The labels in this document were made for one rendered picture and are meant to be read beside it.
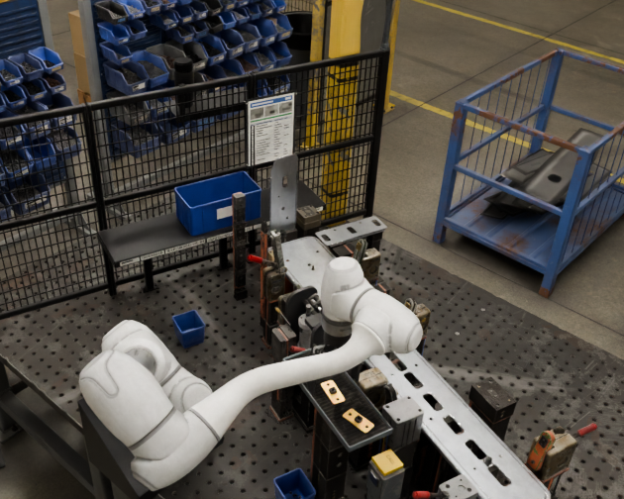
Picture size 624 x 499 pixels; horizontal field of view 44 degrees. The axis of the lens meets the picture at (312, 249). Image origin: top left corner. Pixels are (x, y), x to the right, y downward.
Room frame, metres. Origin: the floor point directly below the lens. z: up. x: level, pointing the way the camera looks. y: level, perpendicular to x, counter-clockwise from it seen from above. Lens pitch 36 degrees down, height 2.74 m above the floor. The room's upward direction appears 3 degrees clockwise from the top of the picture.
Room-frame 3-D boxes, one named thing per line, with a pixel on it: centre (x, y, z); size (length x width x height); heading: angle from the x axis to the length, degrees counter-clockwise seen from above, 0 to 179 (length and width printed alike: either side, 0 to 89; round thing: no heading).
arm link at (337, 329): (1.49, -0.08, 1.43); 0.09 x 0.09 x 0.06
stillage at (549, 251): (4.10, -1.44, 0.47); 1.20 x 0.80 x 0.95; 140
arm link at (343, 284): (1.48, -0.09, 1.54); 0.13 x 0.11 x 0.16; 48
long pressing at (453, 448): (1.84, -0.27, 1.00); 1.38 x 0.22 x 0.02; 31
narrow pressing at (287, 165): (2.48, 0.12, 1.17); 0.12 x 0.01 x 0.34; 121
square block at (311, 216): (2.55, 0.02, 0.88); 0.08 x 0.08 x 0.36; 31
